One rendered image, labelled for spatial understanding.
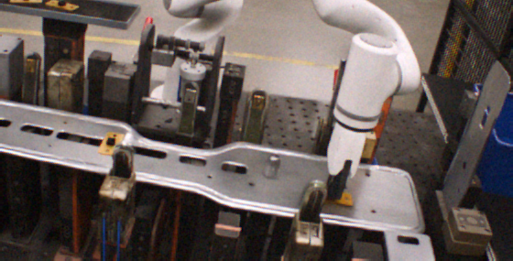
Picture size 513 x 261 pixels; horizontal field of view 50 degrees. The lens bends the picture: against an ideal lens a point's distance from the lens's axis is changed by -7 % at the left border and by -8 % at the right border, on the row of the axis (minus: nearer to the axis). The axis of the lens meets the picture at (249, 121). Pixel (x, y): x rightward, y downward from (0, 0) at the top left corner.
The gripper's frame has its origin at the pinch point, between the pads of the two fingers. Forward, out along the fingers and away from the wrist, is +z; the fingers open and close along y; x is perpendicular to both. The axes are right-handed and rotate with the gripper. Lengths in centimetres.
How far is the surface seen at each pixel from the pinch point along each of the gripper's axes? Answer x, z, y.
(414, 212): 18.1, 3.3, 0.3
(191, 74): -33.6, -6.8, -23.8
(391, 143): 33, 33, -80
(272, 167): -12.8, 0.4, -3.5
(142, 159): -39.0, 3.2, -1.8
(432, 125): 53, 33, -100
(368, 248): 7.6, 5.3, 11.3
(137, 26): -110, 103, -312
